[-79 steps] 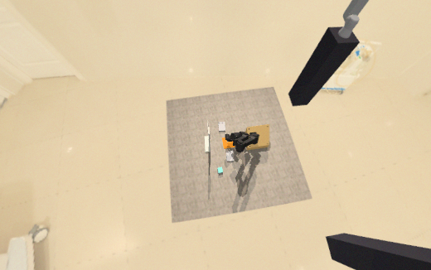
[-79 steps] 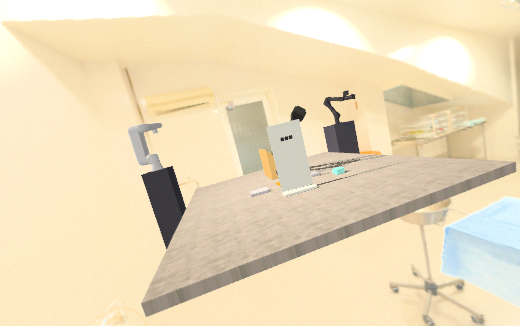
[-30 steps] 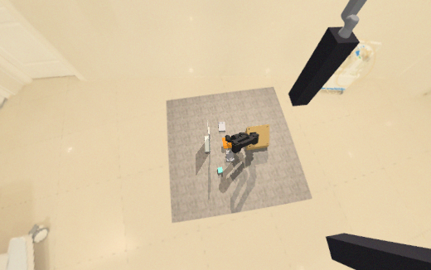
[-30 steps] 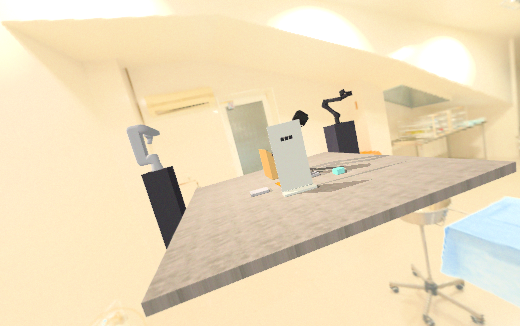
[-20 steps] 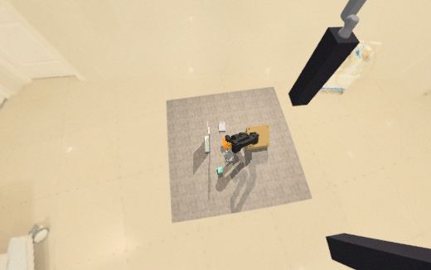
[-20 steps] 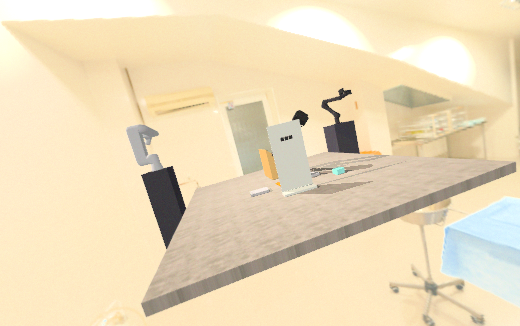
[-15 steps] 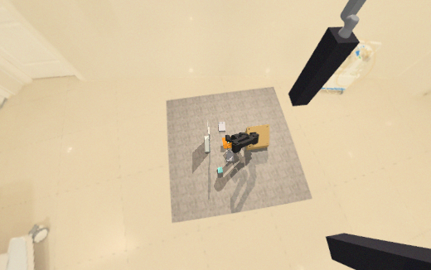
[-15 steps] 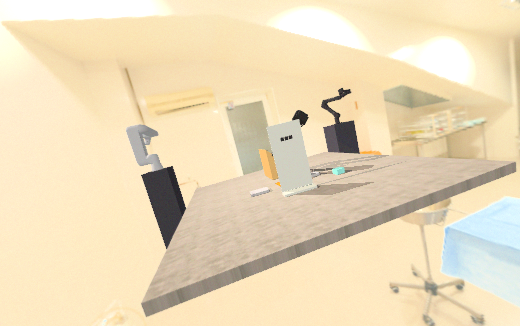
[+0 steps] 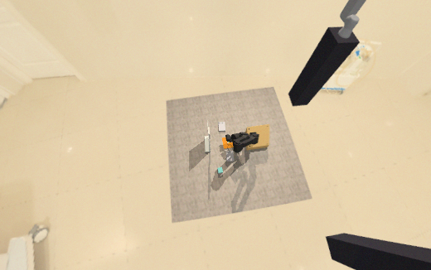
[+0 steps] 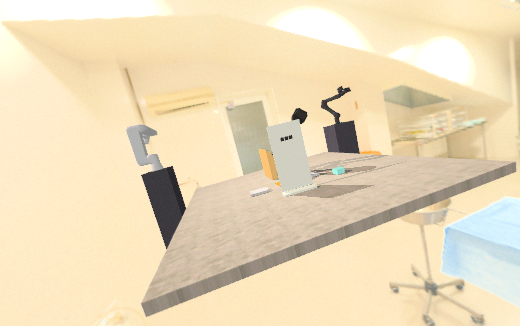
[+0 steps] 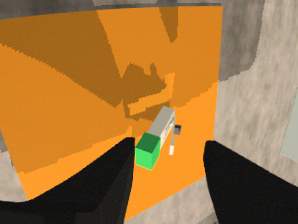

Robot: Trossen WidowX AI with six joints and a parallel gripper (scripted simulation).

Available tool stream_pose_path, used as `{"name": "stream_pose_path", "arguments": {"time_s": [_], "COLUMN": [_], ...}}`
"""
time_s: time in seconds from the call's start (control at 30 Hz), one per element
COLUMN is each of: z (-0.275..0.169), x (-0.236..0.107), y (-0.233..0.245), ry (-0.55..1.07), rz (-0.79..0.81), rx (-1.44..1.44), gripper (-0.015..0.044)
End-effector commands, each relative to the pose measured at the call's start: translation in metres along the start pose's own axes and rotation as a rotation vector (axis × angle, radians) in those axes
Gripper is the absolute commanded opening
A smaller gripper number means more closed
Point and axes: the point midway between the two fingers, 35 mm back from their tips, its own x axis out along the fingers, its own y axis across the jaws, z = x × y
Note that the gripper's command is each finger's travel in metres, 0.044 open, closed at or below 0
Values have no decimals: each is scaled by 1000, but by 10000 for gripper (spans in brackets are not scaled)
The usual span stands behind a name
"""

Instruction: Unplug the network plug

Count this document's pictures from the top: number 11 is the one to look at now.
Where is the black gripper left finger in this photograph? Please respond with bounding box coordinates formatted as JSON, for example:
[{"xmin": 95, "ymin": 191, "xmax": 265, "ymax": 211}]
[{"xmin": 0, "ymin": 137, "xmax": 134, "ymax": 224}]

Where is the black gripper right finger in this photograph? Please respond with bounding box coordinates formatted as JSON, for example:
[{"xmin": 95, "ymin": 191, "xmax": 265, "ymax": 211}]
[{"xmin": 204, "ymin": 140, "xmax": 298, "ymax": 224}]

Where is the orange flat square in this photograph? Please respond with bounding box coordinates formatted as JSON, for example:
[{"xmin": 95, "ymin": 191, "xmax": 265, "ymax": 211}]
[{"xmin": 0, "ymin": 6, "xmax": 223, "ymax": 221}]

